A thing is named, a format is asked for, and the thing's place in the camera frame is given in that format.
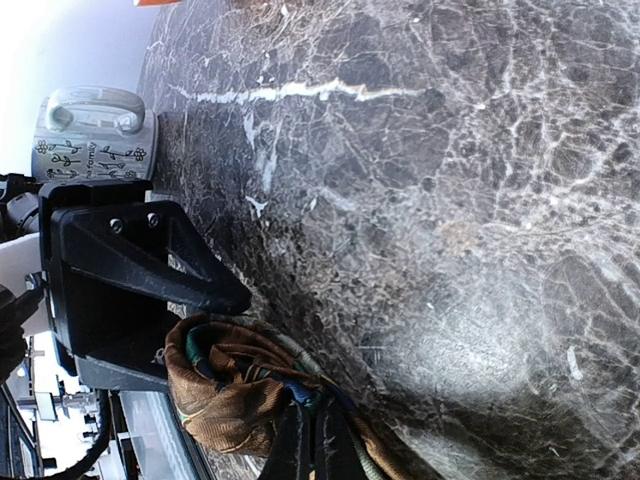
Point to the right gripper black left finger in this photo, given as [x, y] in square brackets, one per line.
[291, 456]

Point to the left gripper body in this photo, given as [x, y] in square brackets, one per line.
[105, 331]

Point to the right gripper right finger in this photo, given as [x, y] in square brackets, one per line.
[335, 456]

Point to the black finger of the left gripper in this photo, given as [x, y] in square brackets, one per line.
[150, 249]

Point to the camouflage patterned necktie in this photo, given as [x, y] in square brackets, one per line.
[235, 380]

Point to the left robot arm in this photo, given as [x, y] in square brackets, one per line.
[23, 281]

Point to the patterned mug with orange liquid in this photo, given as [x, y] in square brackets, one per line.
[93, 133]

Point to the white and orange bowl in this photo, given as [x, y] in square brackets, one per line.
[154, 3]

